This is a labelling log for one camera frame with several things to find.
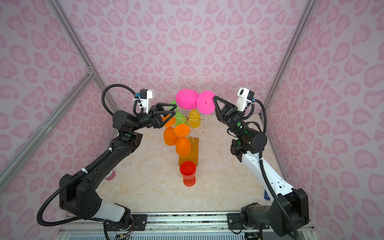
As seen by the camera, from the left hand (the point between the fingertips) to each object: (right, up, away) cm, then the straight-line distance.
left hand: (175, 109), depth 58 cm
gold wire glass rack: (+6, -25, +37) cm, 45 cm away
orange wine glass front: (+1, -16, +18) cm, 24 cm away
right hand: (+13, 0, -11) cm, 17 cm away
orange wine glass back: (-6, -12, +20) cm, 25 cm away
